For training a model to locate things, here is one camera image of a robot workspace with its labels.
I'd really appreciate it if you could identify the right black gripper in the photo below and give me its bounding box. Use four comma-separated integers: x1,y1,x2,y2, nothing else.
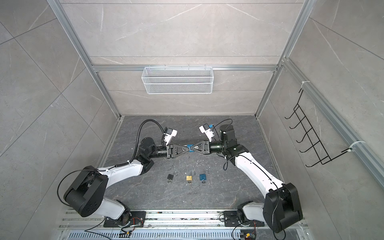
191,140,228,156

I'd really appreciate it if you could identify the light blue padlock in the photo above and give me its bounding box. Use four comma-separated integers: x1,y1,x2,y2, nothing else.
186,145,194,152

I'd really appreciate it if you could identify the teal blue padlock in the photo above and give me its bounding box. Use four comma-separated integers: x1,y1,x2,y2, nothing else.
199,169,209,184

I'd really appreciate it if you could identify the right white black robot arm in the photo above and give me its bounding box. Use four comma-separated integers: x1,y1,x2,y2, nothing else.
191,124,303,234

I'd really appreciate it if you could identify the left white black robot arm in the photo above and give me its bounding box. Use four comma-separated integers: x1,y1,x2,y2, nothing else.
62,138,190,220

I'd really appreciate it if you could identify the black padlock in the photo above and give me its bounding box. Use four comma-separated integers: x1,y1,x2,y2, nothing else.
167,174,174,183

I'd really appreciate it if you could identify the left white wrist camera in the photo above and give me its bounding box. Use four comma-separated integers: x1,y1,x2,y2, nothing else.
162,128,178,146

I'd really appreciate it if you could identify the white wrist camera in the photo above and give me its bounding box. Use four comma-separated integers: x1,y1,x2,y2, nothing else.
199,124,215,142
162,128,178,146

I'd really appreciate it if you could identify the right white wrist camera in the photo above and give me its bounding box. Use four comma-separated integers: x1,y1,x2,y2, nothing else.
199,124,215,142

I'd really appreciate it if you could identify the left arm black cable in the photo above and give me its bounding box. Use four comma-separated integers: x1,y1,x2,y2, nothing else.
131,119,165,164

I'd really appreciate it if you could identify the aluminium mounting rail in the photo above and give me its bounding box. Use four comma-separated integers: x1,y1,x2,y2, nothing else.
58,209,310,231

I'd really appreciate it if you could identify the white wire mesh basket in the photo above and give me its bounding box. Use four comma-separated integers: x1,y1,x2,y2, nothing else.
142,67,214,95

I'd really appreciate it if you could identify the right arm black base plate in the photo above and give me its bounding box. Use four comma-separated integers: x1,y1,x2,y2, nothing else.
219,211,265,227

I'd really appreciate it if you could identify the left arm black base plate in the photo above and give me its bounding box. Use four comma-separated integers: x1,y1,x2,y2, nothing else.
103,211,147,228

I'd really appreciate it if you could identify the black wire hook rack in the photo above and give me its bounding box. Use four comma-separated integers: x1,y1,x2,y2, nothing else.
284,89,353,168

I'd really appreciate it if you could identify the white slotted cable duct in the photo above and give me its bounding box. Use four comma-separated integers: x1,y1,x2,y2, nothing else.
67,229,242,240

